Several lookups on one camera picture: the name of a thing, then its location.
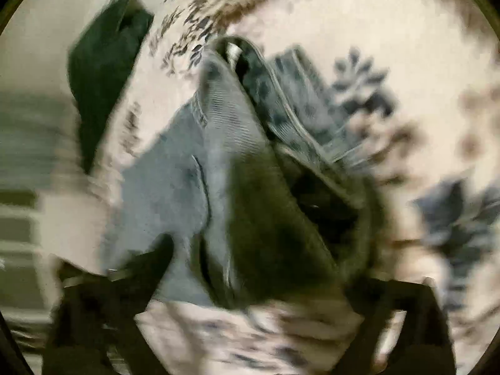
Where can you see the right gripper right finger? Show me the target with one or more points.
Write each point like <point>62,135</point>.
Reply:
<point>404,331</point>

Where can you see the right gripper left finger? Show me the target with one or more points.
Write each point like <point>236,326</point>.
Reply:
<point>96,316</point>

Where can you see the ripped denim shorts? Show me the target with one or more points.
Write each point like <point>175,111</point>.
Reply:
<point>255,180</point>

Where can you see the dark green blanket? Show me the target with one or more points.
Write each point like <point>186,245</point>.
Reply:
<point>99,64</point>

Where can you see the floral bed quilt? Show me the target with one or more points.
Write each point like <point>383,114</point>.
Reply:
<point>417,83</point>

